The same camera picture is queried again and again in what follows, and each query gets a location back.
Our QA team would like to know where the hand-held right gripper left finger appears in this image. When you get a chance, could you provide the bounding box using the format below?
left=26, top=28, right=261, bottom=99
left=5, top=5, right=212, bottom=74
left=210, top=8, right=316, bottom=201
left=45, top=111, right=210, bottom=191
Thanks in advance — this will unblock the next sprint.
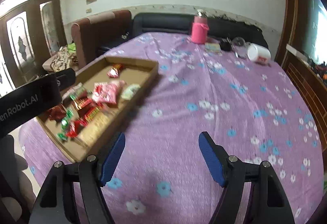
left=32, top=132, right=126, bottom=224

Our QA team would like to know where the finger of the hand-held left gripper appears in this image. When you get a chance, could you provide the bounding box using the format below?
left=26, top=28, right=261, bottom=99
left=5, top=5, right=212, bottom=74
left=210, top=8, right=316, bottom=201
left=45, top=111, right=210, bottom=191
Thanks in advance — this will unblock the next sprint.
left=55, top=68, right=76, bottom=91

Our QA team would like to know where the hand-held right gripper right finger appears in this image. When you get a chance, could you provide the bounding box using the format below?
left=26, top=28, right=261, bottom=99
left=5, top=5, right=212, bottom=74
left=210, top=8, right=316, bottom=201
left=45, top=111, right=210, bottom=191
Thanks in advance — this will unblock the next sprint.
left=198, top=131, right=295, bottom=224

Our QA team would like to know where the yellow and red snack packet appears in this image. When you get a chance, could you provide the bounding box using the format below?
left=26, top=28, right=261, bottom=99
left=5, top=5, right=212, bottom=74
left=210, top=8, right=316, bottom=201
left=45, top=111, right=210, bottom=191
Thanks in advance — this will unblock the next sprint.
left=83, top=106, right=101, bottom=122

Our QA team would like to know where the pile of small snack packets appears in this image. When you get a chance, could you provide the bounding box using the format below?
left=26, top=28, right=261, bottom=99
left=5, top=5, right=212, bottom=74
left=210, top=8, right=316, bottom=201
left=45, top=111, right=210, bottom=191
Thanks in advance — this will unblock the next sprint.
left=56, top=82, right=103, bottom=141

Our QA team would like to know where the small red snack packet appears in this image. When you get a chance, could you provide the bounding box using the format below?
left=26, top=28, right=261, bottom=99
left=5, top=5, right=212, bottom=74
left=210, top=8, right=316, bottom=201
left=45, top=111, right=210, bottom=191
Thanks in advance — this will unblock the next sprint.
left=107, top=64, right=123, bottom=78

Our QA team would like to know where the pink snack packet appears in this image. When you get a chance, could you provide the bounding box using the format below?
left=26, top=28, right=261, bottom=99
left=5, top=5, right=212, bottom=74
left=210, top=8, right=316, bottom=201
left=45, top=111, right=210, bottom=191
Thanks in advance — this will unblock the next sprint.
left=105, top=80, right=127, bottom=106

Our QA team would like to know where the green and white snack packet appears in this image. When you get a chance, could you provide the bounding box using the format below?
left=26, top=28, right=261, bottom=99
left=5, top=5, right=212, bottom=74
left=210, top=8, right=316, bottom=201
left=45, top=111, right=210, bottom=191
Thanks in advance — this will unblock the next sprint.
left=121, top=84, right=140, bottom=100

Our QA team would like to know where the shallow cardboard box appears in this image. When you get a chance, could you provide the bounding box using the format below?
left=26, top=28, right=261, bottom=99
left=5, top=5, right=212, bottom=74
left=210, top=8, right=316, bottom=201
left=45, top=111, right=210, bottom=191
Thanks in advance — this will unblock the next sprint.
left=36, top=56, right=160, bottom=163

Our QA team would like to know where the patterned cloth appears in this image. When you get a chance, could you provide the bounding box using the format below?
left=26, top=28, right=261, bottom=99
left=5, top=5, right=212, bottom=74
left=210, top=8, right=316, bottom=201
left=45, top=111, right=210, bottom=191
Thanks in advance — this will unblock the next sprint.
left=50, top=48, right=78, bottom=72

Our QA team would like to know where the brown sofa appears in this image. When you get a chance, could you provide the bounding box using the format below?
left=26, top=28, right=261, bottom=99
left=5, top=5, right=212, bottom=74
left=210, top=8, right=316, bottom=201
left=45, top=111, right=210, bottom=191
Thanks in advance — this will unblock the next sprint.
left=71, top=10, right=132, bottom=66

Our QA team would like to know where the purple floral blanket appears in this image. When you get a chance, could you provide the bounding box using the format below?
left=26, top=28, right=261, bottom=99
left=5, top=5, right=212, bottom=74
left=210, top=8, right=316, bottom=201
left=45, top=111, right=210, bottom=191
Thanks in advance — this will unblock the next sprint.
left=18, top=32, right=325, bottom=224

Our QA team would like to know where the dark chair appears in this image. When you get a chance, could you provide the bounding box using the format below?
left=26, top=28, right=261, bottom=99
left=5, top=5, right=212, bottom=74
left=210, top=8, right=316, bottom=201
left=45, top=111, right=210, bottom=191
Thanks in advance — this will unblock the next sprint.
left=0, top=135, right=36, bottom=224

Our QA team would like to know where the wooden glass door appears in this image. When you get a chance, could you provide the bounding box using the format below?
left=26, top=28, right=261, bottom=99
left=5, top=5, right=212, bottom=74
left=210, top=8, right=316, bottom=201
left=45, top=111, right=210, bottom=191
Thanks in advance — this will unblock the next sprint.
left=0, top=0, right=64, bottom=97

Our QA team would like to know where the colourful flat packet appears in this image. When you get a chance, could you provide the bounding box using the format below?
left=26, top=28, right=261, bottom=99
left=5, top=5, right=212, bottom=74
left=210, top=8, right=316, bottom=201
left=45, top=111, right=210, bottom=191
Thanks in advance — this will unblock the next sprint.
left=204, top=42, right=222, bottom=54

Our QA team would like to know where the black leather sofa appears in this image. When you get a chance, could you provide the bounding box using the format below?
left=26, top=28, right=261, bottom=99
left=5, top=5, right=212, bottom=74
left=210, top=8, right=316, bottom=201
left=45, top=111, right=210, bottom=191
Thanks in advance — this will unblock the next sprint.
left=97, top=12, right=269, bottom=55

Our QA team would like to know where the small black object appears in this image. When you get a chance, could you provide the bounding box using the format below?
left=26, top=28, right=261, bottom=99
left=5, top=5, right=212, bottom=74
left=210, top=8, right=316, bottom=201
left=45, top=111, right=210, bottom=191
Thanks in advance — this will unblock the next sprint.
left=220, top=39, right=233, bottom=51

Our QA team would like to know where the white plastic jar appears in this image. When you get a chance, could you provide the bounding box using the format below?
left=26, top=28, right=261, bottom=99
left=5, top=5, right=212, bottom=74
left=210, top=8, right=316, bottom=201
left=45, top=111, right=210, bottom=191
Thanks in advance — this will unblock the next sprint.
left=246, top=43, right=271, bottom=64

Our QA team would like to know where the wooden headboard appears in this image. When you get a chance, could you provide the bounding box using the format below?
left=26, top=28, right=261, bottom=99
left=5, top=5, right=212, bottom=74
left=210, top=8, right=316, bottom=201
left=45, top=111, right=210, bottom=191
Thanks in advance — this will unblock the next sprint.
left=281, top=44, right=327, bottom=138

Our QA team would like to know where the clear glass container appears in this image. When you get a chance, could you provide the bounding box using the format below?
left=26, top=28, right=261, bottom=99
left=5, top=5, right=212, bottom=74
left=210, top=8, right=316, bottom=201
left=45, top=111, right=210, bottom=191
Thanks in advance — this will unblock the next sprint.
left=231, top=36, right=247, bottom=47

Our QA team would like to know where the pink bottle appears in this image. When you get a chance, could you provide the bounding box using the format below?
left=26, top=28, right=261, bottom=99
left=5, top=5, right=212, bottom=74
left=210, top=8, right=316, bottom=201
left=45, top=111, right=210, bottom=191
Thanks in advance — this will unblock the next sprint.
left=191, top=9, right=209, bottom=44

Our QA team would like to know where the clutter of dark items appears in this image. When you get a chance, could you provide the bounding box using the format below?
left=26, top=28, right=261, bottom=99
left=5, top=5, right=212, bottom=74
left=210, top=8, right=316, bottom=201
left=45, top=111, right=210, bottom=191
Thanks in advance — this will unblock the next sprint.
left=305, top=57, right=327, bottom=79

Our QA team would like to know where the window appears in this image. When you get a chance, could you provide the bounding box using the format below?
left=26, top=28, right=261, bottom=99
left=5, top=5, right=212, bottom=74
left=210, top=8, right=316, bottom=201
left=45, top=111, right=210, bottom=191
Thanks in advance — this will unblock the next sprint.
left=305, top=0, right=327, bottom=64

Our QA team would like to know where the wooden door frame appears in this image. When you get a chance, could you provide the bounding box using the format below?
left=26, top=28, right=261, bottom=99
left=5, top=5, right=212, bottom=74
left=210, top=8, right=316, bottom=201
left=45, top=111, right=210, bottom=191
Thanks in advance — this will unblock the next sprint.
left=274, top=0, right=307, bottom=66

